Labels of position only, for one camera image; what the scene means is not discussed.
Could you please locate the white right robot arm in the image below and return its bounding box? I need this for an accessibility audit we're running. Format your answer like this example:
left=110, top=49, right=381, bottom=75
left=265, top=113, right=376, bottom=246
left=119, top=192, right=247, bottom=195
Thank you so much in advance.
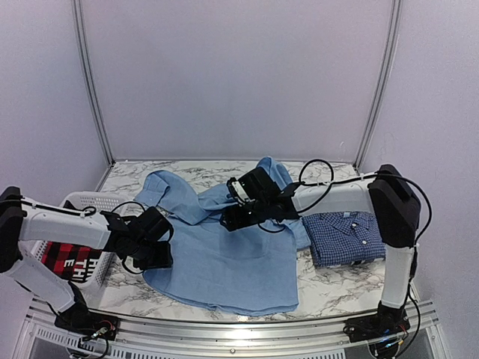
left=220, top=164, right=421, bottom=335

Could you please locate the blue checked folded shirt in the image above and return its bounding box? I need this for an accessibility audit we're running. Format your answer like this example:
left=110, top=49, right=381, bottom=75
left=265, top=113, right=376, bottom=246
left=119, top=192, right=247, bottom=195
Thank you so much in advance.
left=302, top=212, right=385, bottom=268

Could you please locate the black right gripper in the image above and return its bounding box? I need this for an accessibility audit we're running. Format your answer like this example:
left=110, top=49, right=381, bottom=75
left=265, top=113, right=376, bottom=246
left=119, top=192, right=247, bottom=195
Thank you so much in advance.
left=220, top=197, right=271, bottom=231

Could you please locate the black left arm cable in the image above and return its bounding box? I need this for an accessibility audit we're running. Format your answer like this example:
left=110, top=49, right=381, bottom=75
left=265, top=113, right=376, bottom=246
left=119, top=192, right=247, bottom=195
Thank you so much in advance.
left=80, top=200, right=147, bottom=221

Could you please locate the aluminium front frame rail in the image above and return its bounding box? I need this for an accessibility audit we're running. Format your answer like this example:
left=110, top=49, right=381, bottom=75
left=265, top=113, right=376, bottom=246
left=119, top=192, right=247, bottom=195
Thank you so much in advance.
left=14, top=298, right=450, bottom=359

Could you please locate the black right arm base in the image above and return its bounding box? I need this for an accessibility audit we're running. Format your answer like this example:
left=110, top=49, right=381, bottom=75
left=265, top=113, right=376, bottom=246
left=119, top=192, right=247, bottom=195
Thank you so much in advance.
left=343, top=299, right=411, bottom=343

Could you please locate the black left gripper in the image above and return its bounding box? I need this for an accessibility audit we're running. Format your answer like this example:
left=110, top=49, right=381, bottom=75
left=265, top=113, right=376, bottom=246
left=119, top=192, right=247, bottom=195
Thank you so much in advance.
left=130, top=239, right=173, bottom=270

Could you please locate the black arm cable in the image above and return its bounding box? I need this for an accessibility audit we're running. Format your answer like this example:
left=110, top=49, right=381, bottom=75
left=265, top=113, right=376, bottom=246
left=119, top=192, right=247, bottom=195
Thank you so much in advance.
left=299, top=159, right=433, bottom=244
left=80, top=200, right=147, bottom=221

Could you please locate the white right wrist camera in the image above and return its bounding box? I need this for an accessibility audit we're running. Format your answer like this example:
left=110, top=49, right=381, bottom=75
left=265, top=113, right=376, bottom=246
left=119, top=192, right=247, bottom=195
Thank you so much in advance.
left=227, top=178, right=251, bottom=204

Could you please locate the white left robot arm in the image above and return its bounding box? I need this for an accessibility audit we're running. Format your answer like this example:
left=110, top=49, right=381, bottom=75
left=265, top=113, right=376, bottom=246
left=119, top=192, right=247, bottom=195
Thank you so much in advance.
left=1, top=187, right=174, bottom=333

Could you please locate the white plastic laundry basket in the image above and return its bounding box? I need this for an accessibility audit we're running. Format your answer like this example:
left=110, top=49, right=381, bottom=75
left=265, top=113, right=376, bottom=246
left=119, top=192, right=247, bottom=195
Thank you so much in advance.
left=31, top=191, right=126, bottom=295

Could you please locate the left aluminium corner post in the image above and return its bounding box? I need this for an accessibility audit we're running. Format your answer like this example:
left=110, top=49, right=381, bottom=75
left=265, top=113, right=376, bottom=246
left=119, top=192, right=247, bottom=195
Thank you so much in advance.
left=71, top=0, right=115, bottom=167

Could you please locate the right aluminium corner post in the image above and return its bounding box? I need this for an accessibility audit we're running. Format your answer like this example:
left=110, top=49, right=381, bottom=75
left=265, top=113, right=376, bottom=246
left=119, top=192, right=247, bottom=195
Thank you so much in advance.
left=353, top=0, right=403, bottom=171

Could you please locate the red black plaid shirt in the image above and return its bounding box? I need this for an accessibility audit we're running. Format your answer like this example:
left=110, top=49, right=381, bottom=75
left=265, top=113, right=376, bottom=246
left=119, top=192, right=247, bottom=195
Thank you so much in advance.
left=41, top=242, right=102, bottom=283

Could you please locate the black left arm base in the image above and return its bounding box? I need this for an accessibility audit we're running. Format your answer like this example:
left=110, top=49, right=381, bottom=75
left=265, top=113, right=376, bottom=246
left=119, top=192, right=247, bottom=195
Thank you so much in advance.
left=54, top=292, right=119, bottom=340

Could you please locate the light blue long sleeve shirt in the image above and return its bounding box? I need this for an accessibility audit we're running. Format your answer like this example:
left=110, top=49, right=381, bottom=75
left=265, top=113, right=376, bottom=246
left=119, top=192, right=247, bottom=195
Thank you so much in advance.
left=135, top=170, right=310, bottom=316

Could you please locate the aluminium corner post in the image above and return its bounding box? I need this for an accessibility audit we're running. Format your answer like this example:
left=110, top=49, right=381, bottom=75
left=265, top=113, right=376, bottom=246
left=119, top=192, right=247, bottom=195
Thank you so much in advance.
left=353, top=0, right=403, bottom=171
left=71, top=0, right=115, bottom=167

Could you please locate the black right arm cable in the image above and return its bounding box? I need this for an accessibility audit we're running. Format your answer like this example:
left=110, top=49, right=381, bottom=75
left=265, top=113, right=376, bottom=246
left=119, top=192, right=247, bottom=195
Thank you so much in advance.
left=299, top=159, right=433, bottom=244

